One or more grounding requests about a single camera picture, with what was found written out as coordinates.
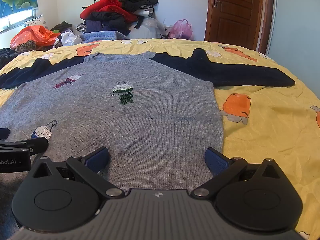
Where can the brown wooden door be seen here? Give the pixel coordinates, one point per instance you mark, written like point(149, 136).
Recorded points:
point(235, 15)

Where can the pale blue wardrobe door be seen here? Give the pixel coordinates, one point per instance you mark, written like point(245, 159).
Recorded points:
point(295, 30)

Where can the grey sweater with navy sleeves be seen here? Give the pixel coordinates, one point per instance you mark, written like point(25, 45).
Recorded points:
point(140, 120)

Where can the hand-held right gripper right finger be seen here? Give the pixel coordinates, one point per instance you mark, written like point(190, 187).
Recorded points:
point(216, 162)

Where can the yellow printed quilt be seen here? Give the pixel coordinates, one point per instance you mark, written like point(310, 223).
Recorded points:
point(270, 135)

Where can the white floral pillow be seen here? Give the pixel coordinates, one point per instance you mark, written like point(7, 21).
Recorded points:
point(37, 22)

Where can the pile of mixed clothes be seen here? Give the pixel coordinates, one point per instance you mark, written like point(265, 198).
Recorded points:
point(110, 12)

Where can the orange plastic bag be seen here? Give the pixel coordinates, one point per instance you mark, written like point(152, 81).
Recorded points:
point(30, 36)

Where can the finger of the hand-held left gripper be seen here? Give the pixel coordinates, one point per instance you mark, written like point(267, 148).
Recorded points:
point(3, 133)
point(37, 145)

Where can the grey clear plastic bundle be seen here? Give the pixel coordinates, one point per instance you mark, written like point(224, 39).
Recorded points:
point(147, 31)

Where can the window frame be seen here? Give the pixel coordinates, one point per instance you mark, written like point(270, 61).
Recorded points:
point(15, 21)

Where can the light blue fleece blanket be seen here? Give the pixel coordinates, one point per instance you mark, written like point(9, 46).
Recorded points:
point(100, 36)

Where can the leopard print cloth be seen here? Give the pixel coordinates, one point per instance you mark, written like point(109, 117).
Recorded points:
point(25, 47)

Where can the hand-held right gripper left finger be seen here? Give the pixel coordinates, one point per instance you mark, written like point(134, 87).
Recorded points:
point(97, 158)

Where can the dark floral cloth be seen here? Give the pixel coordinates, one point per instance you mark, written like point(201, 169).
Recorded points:
point(5, 55)

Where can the white crumpled plastic bag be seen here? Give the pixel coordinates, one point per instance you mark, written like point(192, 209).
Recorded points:
point(68, 38)

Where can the pink plastic bag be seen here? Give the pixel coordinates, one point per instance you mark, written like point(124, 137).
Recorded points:
point(181, 28)

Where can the dark green cloth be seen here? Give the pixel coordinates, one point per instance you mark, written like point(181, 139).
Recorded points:
point(62, 26)

